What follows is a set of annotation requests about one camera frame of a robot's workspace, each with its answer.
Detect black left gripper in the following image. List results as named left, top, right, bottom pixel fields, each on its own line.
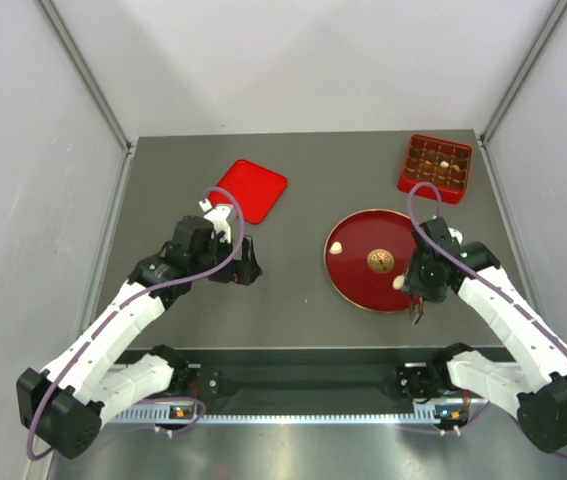
left=191, top=232, right=261, bottom=286

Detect white oval chocolate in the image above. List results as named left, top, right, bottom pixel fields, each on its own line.
left=392, top=275, right=405, bottom=290

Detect metal serving tongs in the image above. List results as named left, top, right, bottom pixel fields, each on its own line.
left=408, top=295, right=425, bottom=325

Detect red rectangular lid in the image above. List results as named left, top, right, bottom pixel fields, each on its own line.
left=216, top=159, right=288, bottom=225

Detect white heart chocolate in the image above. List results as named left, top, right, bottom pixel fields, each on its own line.
left=329, top=241, right=342, bottom=254

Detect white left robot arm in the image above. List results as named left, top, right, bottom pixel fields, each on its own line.
left=16, top=204, right=262, bottom=460

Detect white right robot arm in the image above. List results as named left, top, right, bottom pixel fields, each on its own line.
left=394, top=217, right=567, bottom=454

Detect red compartment chocolate box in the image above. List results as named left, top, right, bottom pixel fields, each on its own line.
left=397, top=134, right=473, bottom=205

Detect round dark red plate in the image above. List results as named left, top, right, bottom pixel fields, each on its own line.
left=323, top=209, right=415, bottom=314

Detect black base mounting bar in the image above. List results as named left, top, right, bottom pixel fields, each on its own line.
left=179, top=348, right=436, bottom=416

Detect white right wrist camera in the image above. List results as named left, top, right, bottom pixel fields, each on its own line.
left=449, top=228, right=463, bottom=244

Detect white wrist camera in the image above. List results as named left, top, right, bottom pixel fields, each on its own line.
left=199, top=198, right=237, bottom=244
left=449, top=228, right=463, bottom=244

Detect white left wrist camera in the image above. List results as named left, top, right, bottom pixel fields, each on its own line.
left=199, top=198, right=237, bottom=244

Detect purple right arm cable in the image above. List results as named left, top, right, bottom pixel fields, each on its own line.
left=406, top=181, right=567, bottom=461

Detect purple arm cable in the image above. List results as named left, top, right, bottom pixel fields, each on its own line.
left=406, top=181, right=567, bottom=461
left=26, top=187, right=247, bottom=460

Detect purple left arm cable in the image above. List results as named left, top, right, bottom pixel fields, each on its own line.
left=26, top=187, right=247, bottom=460

